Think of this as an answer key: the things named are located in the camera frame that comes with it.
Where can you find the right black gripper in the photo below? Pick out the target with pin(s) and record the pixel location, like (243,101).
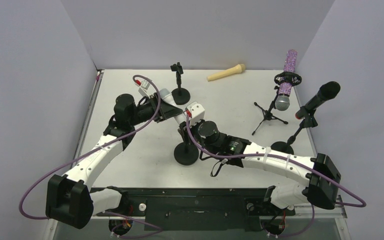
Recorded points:
(189,131)

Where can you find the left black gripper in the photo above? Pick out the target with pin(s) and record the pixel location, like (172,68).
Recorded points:
(166,110)

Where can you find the black round-base stand white mic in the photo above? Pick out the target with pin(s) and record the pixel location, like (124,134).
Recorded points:
(186,154)

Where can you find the white microphone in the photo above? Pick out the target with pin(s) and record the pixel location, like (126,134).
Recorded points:
(166,96)

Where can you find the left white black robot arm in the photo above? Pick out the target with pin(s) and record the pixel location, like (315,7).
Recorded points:
(69,198)

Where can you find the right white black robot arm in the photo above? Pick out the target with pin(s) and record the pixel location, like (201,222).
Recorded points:
(316,180)

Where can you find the cream beige microphone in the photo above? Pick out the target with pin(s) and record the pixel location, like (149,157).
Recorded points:
(238,69)

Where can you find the purple glitter microphone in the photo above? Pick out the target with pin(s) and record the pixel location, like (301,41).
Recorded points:
(286,81)

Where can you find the black round-base stand right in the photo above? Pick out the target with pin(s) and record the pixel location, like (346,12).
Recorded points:
(308,120)

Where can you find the black microphone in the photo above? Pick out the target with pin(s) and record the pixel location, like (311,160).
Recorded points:
(326,92)

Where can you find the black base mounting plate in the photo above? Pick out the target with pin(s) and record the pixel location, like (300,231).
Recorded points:
(190,209)

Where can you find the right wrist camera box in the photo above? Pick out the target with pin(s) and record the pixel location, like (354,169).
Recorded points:
(196,113)

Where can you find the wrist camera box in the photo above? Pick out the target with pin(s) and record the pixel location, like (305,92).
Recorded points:
(196,113)
(143,87)

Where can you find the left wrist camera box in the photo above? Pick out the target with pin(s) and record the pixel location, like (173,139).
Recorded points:
(143,87)

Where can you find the black tripod shock-mount stand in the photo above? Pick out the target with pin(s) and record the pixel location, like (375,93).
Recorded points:
(267,113)

